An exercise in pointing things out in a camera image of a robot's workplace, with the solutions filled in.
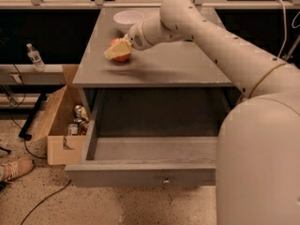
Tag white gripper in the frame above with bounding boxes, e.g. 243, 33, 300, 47
104, 22, 148, 60

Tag red apple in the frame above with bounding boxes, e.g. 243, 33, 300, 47
110, 38, 131, 62

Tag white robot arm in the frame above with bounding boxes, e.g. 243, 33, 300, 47
105, 0, 300, 225

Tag open grey top drawer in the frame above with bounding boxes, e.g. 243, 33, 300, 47
66, 88, 230, 188

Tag white ceramic bowl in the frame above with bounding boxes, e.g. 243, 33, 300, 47
113, 10, 144, 34

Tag grey cabinet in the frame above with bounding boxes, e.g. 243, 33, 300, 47
72, 7, 243, 120

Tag clear plastic water bottle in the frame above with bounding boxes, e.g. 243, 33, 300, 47
26, 43, 45, 72

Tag cans inside cardboard box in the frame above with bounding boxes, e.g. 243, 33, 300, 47
67, 105, 89, 136

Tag grey low shelf bench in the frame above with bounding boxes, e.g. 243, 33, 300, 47
0, 64, 66, 85

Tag cardboard box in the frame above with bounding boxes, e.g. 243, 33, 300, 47
31, 65, 85, 165

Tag tan shoe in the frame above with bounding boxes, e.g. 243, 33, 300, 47
0, 157, 35, 182

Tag white hanging cable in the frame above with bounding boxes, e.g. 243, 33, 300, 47
275, 0, 300, 59

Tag black floor cable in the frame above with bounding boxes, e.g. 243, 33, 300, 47
19, 179, 73, 225

